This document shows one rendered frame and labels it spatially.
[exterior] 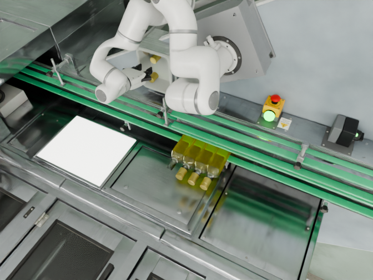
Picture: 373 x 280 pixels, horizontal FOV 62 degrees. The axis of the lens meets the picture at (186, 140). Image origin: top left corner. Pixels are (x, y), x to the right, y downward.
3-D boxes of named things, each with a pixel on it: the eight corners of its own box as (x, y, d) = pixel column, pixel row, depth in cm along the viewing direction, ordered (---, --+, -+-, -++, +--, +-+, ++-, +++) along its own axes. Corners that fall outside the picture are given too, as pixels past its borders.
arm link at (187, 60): (181, 34, 101) (225, 33, 91) (181, 108, 107) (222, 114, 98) (162, 33, 93) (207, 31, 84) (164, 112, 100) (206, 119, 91)
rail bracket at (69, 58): (80, 66, 177) (52, 90, 165) (71, 40, 164) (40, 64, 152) (86, 68, 176) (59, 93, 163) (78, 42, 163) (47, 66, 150)
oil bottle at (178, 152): (191, 129, 153) (169, 161, 141) (191, 121, 149) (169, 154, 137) (201, 133, 151) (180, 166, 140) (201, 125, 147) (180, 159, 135)
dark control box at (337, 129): (331, 126, 128) (327, 140, 123) (338, 113, 122) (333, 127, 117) (352, 133, 125) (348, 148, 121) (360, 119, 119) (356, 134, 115)
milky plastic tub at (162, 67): (151, 75, 159) (141, 86, 154) (145, 36, 141) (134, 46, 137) (181, 85, 153) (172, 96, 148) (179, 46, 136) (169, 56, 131)
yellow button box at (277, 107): (266, 105, 137) (260, 116, 133) (269, 93, 131) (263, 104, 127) (282, 110, 135) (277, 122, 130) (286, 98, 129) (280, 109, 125)
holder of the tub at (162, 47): (152, 83, 163) (145, 92, 159) (146, 36, 142) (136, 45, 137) (182, 93, 158) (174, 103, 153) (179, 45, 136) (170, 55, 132)
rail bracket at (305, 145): (300, 143, 125) (290, 168, 118) (305, 131, 120) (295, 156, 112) (310, 146, 124) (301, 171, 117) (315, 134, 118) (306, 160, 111)
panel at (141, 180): (77, 116, 179) (34, 159, 160) (76, 112, 176) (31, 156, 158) (223, 176, 150) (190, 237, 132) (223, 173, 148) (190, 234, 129)
